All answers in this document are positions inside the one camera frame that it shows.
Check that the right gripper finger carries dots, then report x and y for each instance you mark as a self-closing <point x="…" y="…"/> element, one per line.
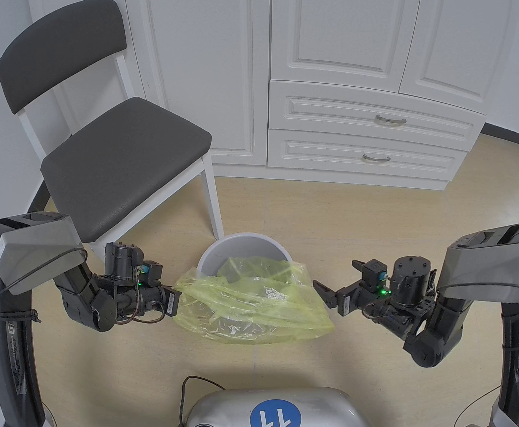
<point x="329" y="296"/>
<point x="359" y="265"/>

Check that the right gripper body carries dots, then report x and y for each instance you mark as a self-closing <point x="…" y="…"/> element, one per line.
<point x="357" y="298"/>

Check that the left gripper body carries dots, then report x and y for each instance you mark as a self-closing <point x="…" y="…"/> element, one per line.
<point x="152" y="298"/>

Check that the yellow plastic bag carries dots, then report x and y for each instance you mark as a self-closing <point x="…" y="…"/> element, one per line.
<point x="250" y="309"/>

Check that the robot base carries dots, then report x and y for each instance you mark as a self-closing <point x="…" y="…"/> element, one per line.
<point x="321" y="407"/>

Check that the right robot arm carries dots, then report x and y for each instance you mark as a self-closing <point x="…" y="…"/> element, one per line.
<point x="486" y="260"/>

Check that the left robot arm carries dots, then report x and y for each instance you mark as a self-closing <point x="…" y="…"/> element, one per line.
<point x="32" y="256"/>

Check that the white trash bin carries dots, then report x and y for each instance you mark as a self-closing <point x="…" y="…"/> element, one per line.
<point x="241" y="247"/>

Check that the white chair grey cushions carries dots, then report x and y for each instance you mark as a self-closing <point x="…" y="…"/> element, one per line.
<point x="121" y="163"/>

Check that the white wardrobe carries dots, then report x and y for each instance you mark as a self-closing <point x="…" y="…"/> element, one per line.
<point x="353" y="25"/>

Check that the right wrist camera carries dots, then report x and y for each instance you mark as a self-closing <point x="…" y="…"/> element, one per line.
<point x="375" y="272"/>

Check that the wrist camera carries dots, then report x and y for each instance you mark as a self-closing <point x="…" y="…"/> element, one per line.
<point x="375" y="272"/>
<point x="152" y="272"/>

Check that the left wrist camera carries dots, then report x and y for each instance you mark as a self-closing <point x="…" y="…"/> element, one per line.
<point x="152" y="272"/>

